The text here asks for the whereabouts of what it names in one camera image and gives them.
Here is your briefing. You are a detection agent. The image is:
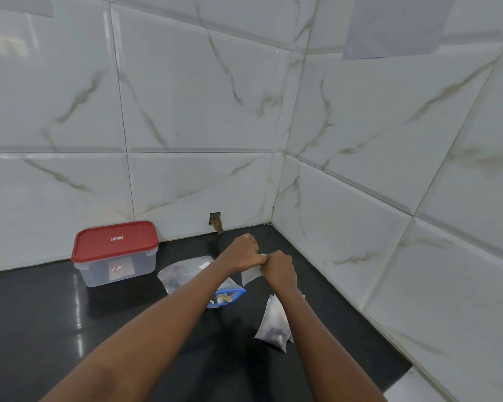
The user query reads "blue-edged clear zip bag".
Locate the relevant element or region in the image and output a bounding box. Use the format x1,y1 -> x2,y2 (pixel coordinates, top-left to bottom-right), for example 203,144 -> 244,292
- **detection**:
205,277 -> 247,309

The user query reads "person's right hand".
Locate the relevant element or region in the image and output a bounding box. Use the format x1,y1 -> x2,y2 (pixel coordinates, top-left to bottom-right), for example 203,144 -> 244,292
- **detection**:
262,250 -> 298,297

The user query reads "clear container with red lid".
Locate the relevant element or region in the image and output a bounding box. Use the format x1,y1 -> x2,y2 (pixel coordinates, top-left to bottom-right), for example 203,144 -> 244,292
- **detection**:
71,221 -> 159,288

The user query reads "white paper sheet on wall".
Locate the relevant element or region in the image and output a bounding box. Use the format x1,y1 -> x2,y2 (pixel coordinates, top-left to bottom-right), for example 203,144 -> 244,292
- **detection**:
343,0 -> 452,61

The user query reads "clear pouch with brown contents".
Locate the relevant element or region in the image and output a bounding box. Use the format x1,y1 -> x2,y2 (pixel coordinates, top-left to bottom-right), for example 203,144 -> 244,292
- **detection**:
254,294 -> 306,353

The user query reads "person's left hand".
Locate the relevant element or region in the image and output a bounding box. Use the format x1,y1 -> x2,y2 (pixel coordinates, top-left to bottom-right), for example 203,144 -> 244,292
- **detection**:
215,233 -> 268,273

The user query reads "clear bag with dark contents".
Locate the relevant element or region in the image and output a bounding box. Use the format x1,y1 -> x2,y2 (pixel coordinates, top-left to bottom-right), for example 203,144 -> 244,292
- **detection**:
157,255 -> 215,295

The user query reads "person's left forearm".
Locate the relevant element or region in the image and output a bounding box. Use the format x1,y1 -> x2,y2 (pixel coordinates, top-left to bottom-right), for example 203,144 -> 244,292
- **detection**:
41,259 -> 235,402

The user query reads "small clear plastic packet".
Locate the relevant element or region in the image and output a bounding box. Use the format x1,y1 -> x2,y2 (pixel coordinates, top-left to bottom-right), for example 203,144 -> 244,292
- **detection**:
241,264 -> 265,288

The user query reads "person's right forearm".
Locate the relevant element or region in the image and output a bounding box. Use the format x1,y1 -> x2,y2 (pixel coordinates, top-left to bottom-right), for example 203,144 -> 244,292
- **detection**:
274,286 -> 388,402

